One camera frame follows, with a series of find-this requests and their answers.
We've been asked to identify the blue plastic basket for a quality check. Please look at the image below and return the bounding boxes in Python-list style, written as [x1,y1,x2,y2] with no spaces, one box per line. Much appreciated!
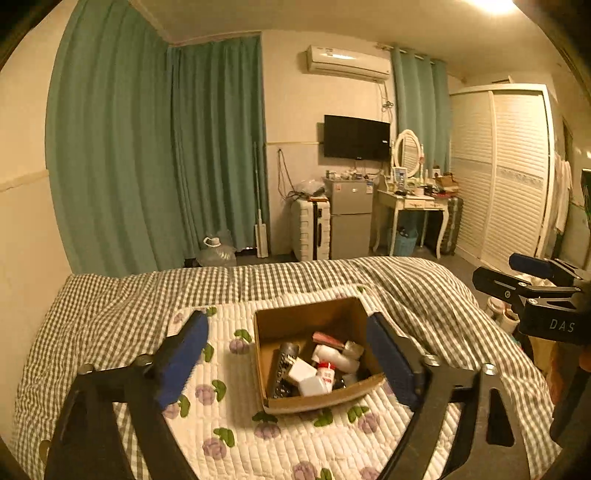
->
[392,226,419,257]

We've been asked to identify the white louvred wardrobe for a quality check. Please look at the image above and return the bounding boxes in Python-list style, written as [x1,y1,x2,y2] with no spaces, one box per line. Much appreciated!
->
[449,84,557,273]

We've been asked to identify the small silver fridge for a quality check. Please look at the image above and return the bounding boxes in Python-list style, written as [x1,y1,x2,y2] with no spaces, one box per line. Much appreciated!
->
[323,178,374,260]

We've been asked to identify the black wall television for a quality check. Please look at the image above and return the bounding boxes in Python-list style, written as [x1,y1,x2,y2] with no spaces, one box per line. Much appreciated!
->
[323,114,391,162]

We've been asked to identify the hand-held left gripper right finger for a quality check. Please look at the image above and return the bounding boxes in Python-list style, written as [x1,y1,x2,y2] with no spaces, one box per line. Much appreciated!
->
[366,313,532,480]

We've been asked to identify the floral quilted mat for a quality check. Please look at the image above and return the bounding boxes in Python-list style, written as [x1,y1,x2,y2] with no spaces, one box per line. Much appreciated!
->
[159,286,467,480]

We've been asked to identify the hanging white towels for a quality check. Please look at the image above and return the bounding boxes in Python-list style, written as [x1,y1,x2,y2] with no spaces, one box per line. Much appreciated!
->
[553,152,573,234]

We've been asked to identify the clear water jug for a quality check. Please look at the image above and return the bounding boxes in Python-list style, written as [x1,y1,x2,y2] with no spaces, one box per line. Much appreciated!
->
[198,233,238,267]

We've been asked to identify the black wall cables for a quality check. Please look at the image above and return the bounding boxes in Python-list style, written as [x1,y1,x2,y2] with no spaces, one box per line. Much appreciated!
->
[276,148,296,199]

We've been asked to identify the dark suitcase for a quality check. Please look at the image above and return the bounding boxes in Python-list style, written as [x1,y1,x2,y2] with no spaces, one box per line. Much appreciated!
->
[438,196,464,256]

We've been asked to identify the white dressing table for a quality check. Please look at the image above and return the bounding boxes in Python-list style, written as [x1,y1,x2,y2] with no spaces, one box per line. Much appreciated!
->
[372,182,448,258]

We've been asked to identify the white ribbed suitcase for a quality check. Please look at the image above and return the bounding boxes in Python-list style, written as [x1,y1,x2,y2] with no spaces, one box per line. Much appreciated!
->
[291,196,332,263]

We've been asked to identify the teal curtain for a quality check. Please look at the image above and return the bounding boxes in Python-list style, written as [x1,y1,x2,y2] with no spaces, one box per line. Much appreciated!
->
[168,34,271,261]
[390,46,452,174]
[46,0,181,278]

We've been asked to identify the white bottle red label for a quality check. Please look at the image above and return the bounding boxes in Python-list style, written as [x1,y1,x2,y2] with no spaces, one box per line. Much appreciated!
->
[298,362,336,398]

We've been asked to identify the white air conditioner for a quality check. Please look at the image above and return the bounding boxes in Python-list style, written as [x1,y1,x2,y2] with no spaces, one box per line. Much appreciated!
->
[305,45,392,84]

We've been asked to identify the clear plastic bag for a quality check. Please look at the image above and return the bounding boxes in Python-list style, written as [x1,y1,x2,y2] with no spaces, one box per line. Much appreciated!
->
[293,179,326,199]

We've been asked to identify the white flat mop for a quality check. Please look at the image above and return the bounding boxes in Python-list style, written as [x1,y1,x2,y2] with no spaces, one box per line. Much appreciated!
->
[252,142,269,258]

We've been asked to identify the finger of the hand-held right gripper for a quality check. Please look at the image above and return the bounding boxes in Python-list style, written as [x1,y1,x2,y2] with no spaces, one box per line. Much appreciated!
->
[472,268,580,308]
[509,253,591,287]

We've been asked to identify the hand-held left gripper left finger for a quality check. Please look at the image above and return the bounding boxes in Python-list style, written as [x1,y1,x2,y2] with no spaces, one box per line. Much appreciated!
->
[44,310,210,480]

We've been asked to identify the black remote control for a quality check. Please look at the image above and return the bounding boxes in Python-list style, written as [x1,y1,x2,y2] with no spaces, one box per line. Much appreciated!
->
[271,342,302,400]

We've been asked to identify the white charger block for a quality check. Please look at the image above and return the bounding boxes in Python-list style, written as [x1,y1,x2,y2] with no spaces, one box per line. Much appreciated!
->
[287,359,318,384]

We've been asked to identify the white oval mirror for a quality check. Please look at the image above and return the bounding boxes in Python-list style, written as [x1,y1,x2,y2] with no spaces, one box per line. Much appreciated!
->
[392,129,424,181]

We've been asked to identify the white plastic bottle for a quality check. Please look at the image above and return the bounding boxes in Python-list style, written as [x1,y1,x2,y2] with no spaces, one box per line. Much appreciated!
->
[311,344,361,372]

